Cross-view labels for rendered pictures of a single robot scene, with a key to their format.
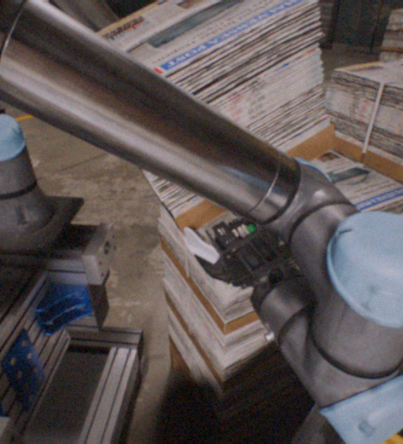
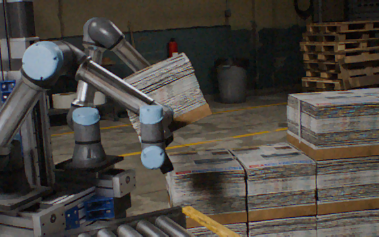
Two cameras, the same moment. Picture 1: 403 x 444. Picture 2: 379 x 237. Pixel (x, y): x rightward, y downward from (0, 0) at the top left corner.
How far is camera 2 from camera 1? 155 cm
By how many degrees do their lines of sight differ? 31
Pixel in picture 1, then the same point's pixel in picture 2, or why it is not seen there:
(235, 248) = not seen: hidden behind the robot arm
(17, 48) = (87, 71)
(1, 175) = (85, 131)
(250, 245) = not seen: hidden behind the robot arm
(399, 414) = (153, 153)
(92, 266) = (116, 184)
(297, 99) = (189, 93)
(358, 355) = (143, 135)
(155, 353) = not seen: outside the picture
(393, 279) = (143, 111)
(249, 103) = (167, 93)
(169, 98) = (116, 81)
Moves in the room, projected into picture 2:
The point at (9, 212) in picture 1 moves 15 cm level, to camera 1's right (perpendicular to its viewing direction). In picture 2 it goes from (84, 151) to (114, 152)
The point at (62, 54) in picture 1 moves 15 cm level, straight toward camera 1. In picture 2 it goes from (95, 72) to (85, 76)
